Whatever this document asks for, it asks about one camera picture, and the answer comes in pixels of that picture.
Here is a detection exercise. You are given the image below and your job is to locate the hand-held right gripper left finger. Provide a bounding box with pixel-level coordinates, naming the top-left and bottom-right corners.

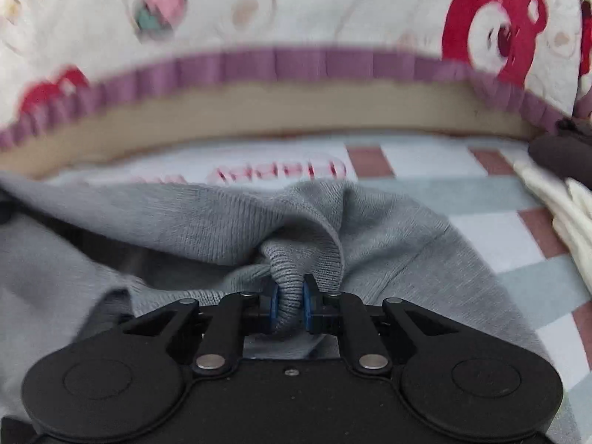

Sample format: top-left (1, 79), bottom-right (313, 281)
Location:
top-left (121, 284), bottom-right (279, 377)

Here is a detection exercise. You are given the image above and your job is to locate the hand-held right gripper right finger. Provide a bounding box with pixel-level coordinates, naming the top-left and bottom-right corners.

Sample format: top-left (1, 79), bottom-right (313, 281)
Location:
top-left (303, 275), bottom-right (460, 375)

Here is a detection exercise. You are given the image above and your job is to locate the grey knit sweater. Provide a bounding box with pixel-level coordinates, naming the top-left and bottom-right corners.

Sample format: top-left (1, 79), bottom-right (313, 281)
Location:
top-left (0, 171), bottom-right (581, 444)

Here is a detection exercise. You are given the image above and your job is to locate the checked dog-print bed sheet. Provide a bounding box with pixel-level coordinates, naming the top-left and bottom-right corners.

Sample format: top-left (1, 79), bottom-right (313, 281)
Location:
top-left (46, 134), bottom-right (592, 444)

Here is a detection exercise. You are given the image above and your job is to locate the cream folded garment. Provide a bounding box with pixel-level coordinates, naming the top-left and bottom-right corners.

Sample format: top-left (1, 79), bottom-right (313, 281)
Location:
top-left (512, 159), bottom-right (592, 290)

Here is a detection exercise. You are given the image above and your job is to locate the brown folded garment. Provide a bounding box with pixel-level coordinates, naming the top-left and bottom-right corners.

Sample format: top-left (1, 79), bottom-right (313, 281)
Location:
top-left (528, 119), bottom-right (592, 182)

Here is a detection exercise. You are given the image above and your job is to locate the beige padded bed frame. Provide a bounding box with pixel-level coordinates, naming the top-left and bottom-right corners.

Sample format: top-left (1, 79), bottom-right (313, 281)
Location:
top-left (0, 81), bottom-right (538, 181)

